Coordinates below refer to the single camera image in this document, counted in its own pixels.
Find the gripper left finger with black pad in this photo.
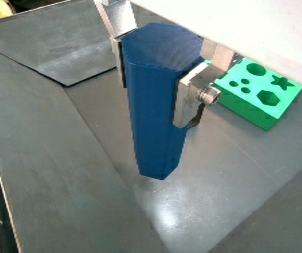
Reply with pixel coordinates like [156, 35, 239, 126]
[94, 0, 138, 87]

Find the blue hexagon prism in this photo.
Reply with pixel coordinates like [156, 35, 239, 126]
[122, 22, 202, 180]

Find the green shape sorter board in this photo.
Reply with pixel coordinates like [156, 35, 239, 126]
[215, 58, 302, 131]

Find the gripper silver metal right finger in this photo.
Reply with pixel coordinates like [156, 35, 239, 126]
[172, 38, 237, 128]

